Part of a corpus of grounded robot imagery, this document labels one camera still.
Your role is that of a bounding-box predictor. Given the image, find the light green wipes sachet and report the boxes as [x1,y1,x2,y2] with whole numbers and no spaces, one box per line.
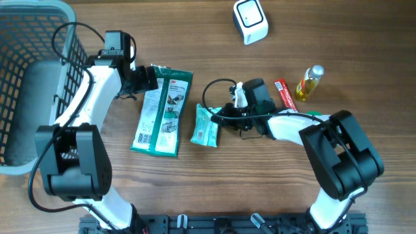
[190,104,222,148]

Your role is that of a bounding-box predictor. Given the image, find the red snack stick packet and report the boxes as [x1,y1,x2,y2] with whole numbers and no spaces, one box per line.
[274,79,298,112]

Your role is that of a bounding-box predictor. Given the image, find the green lid white jar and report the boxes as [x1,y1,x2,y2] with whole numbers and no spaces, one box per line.
[306,111,322,116]

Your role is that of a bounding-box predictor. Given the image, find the green 3M gloves package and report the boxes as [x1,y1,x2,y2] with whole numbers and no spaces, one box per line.
[131,65,193,157]

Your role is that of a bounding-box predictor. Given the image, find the yellow liquid bottle silver cap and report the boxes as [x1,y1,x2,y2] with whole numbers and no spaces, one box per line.
[294,65,324,101]

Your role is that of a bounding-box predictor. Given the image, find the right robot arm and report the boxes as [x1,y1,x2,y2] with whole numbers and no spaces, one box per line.
[211,103,384,233]

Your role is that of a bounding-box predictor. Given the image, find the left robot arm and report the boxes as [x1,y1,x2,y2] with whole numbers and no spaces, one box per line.
[28,55,158,233]

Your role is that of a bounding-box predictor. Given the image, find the white barcode scanner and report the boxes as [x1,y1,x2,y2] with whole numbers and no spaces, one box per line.
[233,0,268,46]

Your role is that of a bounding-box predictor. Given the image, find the dark grey mesh basket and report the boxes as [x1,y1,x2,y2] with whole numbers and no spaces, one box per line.
[1,1,87,176]

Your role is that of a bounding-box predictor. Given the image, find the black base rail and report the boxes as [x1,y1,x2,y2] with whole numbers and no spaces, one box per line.
[78,213,369,234]

